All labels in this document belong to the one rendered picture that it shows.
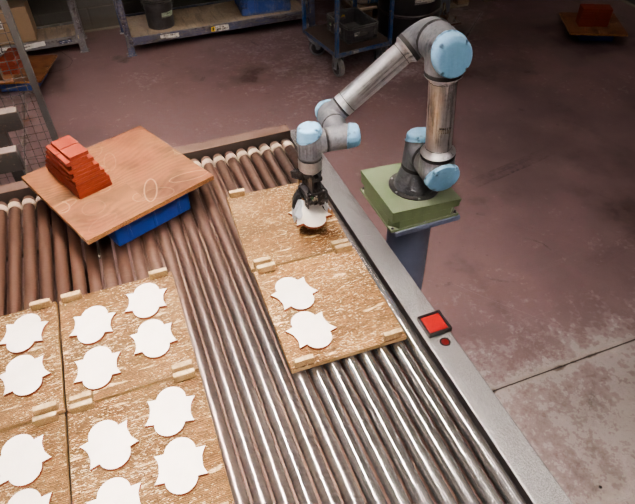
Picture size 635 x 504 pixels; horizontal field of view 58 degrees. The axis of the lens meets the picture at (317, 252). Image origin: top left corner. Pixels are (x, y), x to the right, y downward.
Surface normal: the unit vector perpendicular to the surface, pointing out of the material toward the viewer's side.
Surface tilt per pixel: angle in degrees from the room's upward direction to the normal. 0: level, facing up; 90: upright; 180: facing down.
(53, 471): 0
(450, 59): 82
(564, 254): 0
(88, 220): 0
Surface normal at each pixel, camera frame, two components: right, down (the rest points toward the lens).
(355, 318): -0.02, -0.73
